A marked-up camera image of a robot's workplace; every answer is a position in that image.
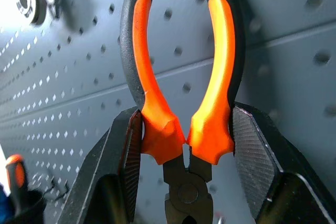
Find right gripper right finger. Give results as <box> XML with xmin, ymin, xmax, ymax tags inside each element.
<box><xmin>232</xmin><ymin>104</ymin><xmax>336</xmax><ymax>224</ymax></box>

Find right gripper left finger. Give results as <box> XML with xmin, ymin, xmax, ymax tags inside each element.
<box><xmin>56</xmin><ymin>108</ymin><xmax>144</xmax><ymax>224</ymax></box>

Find orange and black pliers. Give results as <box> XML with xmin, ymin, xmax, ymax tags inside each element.
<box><xmin>119</xmin><ymin>0</ymin><xmax>246</xmax><ymax>224</ymax></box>

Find grey pegboard panel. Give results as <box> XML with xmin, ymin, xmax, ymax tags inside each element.
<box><xmin>0</xmin><ymin>0</ymin><xmax>336</xmax><ymax>224</ymax></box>

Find black plastic cup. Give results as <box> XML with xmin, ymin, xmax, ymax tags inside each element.
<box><xmin>5</xmin><ymin>189</ymin><xmax>47</xmax><ymax>224</ymax></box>

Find orange and black screwdriver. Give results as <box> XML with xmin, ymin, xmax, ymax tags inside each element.
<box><xmin>5</xmin><ymin>154</ymin><xmax>28</xmax><ymax>209</ymax></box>

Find black cup holder bracket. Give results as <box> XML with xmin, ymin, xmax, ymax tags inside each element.
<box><xmin>46</xmin><ymin>171</ymin><xmax>70</xmax><ymax>201</ymax></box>

